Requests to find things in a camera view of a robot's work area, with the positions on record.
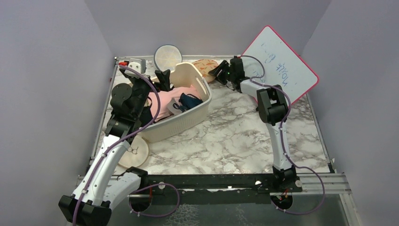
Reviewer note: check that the round white mesh bag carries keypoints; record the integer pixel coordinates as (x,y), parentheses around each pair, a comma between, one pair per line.
(166,57)

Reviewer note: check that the pink framed whiteboard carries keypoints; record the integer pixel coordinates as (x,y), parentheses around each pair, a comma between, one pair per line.
(270,60)

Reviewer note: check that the cream plastic laundry basket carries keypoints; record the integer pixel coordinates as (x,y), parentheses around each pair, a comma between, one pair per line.
(184,75)

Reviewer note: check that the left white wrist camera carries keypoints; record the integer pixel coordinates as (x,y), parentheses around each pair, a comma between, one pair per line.
(137,64)

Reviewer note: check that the black garment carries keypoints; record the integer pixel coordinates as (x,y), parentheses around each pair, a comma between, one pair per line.
(146,116)

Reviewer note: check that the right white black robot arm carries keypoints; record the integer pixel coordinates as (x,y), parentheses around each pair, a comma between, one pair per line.
(273,108)

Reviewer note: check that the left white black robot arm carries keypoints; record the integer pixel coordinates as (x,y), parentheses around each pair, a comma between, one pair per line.
(93,200)

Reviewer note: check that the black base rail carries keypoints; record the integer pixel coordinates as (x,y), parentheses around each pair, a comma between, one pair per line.
(210,189)

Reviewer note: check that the pink garment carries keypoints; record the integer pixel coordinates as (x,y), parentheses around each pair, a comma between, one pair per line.
(166,97)

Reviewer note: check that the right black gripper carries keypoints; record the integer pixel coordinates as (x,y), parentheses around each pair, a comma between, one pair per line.
(223,66)

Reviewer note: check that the round beige bra wash bag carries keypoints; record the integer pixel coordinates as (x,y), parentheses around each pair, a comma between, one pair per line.
(136,155)

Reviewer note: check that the dark blue bra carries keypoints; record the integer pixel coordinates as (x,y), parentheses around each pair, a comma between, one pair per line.
(187,102)

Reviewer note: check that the floral orange laundry bag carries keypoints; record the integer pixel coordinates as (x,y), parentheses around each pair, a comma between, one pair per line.
(204,66)

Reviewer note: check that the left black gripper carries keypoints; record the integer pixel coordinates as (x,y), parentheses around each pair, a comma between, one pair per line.
(163,78)

